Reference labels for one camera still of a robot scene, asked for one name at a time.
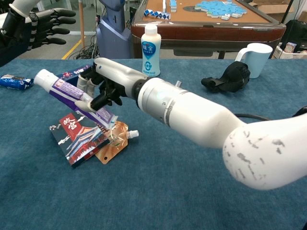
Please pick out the brown mahjong table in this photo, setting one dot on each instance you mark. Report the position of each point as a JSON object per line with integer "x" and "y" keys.
{"x": 204, "y": 33}

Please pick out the black wrist brace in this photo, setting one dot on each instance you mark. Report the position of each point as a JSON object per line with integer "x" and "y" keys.
{"x": 230, "y": 76}

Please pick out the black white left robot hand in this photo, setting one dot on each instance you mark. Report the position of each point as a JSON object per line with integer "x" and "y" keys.
{"x": 50, "y": 24}

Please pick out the orange spout pouch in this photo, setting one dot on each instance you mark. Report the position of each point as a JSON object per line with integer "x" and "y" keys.
{"x": 112, "y": 148}

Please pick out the blue cookie snack packet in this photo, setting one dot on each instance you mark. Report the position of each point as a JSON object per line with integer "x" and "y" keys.
{"x": 14, "y": 82}

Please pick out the white plastic basket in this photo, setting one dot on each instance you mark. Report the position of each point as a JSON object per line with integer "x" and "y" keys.
{"x": 290, "y": 54}

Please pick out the blue felt table mat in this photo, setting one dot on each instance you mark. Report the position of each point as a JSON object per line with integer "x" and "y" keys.
{"x": 153, "y": 191}

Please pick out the blue white snake puzzle toy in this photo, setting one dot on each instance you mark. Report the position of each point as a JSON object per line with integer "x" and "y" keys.
{"x": 157, "y": 14}

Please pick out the wooden pole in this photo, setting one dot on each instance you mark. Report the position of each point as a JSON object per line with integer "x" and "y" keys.
{"x": 81, "y": 24}

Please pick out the white blue bottle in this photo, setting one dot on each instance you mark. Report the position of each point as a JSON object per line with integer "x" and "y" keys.
{"x": 150, "y": 55}

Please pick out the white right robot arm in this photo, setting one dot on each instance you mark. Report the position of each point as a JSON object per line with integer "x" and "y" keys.
{"x": 204, "y": 115}

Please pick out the blue mahjong tile pile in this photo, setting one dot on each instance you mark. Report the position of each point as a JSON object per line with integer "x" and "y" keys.
{"x": 216, "y": 8}

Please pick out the long dark blue box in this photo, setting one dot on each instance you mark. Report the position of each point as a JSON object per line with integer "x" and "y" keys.
{"x": 72, "y": 73}

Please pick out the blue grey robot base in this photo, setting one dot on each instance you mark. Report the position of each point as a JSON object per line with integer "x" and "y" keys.
{"x": 112, "y": 33}

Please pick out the brown cardboard box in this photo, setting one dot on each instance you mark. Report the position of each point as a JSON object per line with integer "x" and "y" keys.
{"x": 273, "y": 8}

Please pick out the white purple tube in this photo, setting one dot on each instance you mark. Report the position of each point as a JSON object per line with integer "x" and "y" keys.
{"x": 64, "y": 92}

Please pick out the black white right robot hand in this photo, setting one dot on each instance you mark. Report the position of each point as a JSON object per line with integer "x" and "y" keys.
{"x": 115, "y": 74}

